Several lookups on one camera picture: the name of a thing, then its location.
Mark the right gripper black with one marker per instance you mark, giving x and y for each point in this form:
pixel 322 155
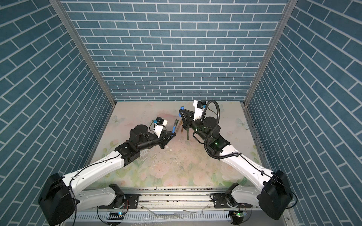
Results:
pixel 189 122

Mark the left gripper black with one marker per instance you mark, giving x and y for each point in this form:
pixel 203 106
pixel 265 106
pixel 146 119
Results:
pixel 164 136

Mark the blue pen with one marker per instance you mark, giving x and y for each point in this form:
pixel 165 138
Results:
pixel 172 129

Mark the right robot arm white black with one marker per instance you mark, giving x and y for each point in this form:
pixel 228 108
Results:
pixel 272 192

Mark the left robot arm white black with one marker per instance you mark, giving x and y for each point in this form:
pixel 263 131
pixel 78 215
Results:
pixel 62 196

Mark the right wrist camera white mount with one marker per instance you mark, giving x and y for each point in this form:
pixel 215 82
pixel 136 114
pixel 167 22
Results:
pixel 199 109

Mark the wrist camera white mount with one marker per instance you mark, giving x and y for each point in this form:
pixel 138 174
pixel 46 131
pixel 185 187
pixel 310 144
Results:
pixel 159 125
pixel 199 109

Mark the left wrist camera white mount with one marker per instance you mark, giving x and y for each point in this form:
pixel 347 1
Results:
pixel 159 125

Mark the aluminium mounting rail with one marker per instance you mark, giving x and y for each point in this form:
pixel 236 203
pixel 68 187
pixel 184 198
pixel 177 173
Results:
pixel 163 199

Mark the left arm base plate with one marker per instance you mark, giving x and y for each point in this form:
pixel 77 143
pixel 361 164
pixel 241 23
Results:
pixel 127 201

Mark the white perforated cable tray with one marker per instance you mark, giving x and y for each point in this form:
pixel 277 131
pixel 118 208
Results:
pixel 159 216

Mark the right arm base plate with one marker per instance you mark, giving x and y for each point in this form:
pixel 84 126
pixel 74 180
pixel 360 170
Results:
pixel 223 201

